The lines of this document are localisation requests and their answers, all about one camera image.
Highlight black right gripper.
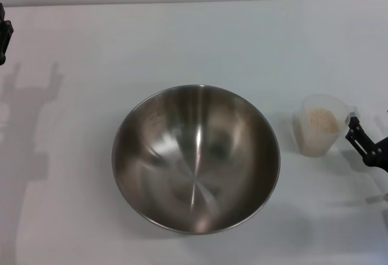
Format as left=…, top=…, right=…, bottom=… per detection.
left=345, top=112, right=388, bottom=170

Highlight clear plastic measuring cup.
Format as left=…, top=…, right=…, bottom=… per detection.
left=292, top=94, right=360, bottom=157

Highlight white rice grains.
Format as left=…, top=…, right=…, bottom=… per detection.
left=301, top=109, right=340, bottom=156

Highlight stainless steel mixing bowl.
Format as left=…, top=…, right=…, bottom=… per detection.
left=111, top=84, right=281, bottom=235

